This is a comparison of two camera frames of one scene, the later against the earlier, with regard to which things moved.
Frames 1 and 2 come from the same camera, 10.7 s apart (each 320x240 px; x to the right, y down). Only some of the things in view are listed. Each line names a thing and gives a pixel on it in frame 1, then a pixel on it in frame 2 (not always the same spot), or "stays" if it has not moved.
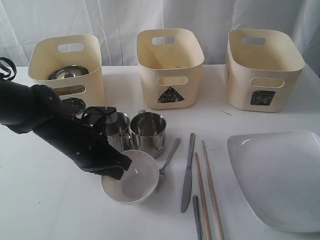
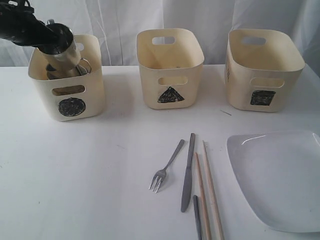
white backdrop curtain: [117, 23] stays
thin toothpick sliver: [226, 112] stays
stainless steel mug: [148, 130] → [81, 69]
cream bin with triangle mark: [171, 61] stays
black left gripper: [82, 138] → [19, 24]
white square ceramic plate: [278, 174] stays
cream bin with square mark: [262, 69] stays
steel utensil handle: [197, 214] stays
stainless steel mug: [117, 131] → [61, 54]
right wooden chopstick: [221, 235] stays
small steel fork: [161, 172] → [160, 174]
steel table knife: [187, 184] stays
